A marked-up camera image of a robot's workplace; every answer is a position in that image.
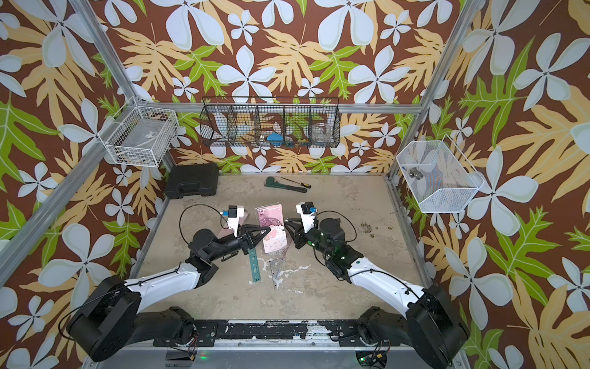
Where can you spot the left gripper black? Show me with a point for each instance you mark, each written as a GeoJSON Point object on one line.
{"type": "Point", "coordinates": [245, 239]}

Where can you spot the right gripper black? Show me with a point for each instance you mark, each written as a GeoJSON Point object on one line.
{"type": "Point", "coordinates": [300, 237]}

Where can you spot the teal straight ruler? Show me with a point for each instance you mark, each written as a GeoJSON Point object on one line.
{"type": "Point", "coordinates": [254, 266]}

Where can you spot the clear triangle ruler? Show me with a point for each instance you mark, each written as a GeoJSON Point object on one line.
{"type": "Point", "coordinates": [276, 270]}

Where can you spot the pink ruler set pouch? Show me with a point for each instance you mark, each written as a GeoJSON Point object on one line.
{"type": "Point", "coordinates": [234, 226]}

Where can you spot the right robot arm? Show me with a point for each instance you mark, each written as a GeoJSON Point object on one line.
{"type": "Point", "coordinates": [424, 318]}

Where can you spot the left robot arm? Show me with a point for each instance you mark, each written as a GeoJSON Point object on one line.
{"type": "Point", "coordinates": [116, 314]}

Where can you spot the yellow black screwdriver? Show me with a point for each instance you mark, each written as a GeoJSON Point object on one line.
{"type": "Point", "coordinates": [304, 185]}

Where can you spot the green pipe wrench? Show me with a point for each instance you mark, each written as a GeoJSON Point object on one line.
{"type": "Point", "coordinates": [273, 183]}

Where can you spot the black plastic tool case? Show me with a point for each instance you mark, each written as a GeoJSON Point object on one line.
{"type": "Point", "coordinates": [190, 180]}

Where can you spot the blue object in basket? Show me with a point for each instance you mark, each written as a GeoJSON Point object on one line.
{"type": "Point", "coordinates": [275, 139]}

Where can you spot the small dark object in basket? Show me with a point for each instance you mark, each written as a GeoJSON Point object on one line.
{"type": "Point", "coordinates": [415, 173]}

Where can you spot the white mesh basket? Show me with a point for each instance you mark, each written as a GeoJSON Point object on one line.
{"type": "Point", "coordinates": [450, 180]}

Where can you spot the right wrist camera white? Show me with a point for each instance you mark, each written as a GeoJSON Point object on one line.
{"type": "Point", "coordinates": [308, 214]}

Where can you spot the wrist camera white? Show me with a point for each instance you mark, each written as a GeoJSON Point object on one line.
{"type": "Point", "coordinates": [308, 214]}
{"type": "Point", "coordinates": [234, 212]}

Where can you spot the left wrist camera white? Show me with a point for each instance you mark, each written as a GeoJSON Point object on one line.
{"type": "Point", "coordinates": [234, 212]}

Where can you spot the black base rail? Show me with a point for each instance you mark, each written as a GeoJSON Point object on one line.
{"type": "Point", "coordinates": [215, 333]}

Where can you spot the black wire basket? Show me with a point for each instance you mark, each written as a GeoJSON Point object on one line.
{"type": "Point", "coordinates": [247, 121]}

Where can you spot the white wire basket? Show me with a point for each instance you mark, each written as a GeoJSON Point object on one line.
{"type": "Point", "coordinates": [139, 134]}

